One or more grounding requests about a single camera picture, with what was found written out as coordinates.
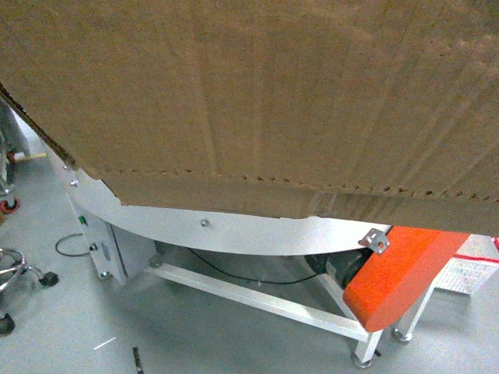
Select brown cardboard box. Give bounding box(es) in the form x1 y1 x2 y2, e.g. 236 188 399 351
1 1 498 236

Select white conveyor outer rim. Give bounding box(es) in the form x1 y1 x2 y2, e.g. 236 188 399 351
47 150 390 256

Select orange motor cover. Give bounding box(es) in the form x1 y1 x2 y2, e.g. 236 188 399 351
343 226 469 333

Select chrome stool wheeled base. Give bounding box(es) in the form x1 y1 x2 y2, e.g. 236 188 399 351
0 248 60 336

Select white conveyor frame legs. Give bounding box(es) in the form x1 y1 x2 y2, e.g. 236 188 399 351
64 182 437 369

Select black floor cable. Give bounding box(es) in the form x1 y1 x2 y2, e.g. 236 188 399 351
54 232 91 257

